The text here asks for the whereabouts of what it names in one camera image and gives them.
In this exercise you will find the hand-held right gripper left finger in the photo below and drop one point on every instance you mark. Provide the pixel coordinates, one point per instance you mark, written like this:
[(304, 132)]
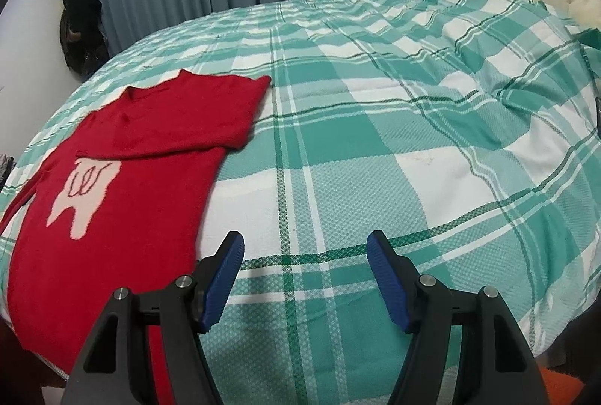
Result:
[(220, 283)]

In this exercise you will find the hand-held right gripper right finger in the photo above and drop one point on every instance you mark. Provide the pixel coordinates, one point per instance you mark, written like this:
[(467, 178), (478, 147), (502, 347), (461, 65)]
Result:
[(392, 283)]

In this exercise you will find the red knitted sweater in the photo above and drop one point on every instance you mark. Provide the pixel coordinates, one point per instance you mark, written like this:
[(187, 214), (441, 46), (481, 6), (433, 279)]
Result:
[(131, 198)]

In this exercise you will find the dark hanging clothes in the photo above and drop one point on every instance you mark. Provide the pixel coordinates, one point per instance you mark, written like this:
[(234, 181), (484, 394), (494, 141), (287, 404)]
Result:
[(80, 25)]

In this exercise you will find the green white checked blanket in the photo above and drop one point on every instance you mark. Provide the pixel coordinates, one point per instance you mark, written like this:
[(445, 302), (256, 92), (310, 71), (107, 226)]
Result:
[(375, 128)]

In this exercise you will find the orange fleece cloth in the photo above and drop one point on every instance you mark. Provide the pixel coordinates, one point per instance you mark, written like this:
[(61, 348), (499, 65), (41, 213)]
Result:
[(558, 393)]

